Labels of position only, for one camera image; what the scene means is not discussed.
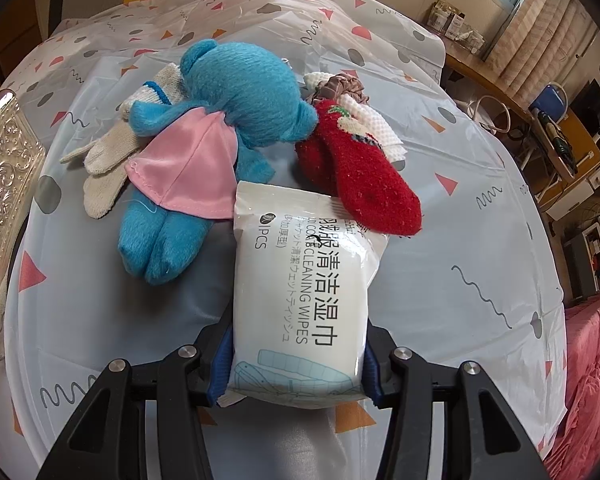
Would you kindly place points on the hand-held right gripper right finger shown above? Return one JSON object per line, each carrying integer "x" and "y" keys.
{"x": 375, "y": 375}

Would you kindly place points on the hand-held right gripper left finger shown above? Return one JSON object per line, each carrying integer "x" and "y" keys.
{"x": 221, "y": 365}

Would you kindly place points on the white wet wipes pack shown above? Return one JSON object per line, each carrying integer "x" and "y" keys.
{"x": 300, "y": 285}

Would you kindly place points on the red fuzzy sock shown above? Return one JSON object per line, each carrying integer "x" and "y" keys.
{"x": 370, "y": 180}

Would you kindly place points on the beige knit glove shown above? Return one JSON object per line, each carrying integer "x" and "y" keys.
{"x": 110, "y": 160}

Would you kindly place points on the white waffle cloth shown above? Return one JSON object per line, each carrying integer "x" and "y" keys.
{"x": 375, "y": 127}

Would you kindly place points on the blue plush toy pink dress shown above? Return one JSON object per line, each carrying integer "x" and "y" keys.
{"x": 240, "y": 90}

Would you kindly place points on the brown scrunchie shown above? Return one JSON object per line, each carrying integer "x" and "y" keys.
{"x": 340, "y": 87}

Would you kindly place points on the patterned plastic tablecloth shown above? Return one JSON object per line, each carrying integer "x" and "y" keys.
{"x": 455, "y": 260}

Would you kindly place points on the pink bedding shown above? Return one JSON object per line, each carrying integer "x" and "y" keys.
{"x": 590, "y": 385}

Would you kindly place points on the grey white storage box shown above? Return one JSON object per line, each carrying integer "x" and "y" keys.
{"x": 587, "y": 260}

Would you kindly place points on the ornate gold tissue box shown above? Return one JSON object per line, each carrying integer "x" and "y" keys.
{"x": 5, "y": 200}

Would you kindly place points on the black green tool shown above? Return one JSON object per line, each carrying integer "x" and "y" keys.
{"x": 560, "y": 137}

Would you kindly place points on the wooden shelf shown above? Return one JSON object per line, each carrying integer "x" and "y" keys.
{"x": 582, "y": 150}

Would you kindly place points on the wooden desk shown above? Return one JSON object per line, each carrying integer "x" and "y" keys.
{"x": 470, "y": 70}

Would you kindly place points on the blue folding chair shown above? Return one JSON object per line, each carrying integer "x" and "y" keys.
{"x": 550, "y": 100}

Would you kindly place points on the black monitor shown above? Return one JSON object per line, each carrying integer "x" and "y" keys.
{"x": 595, "y": 105}

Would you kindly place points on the clear plastic organizer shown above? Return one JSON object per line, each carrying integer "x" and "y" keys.
{"x": 455, "y": 25}

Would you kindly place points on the beige patterned curtain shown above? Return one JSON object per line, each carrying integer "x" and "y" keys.
{"x": 545, "y": 45}

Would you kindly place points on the wooden wardrobe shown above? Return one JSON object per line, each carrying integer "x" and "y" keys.
{"x": 20, "y": 20}

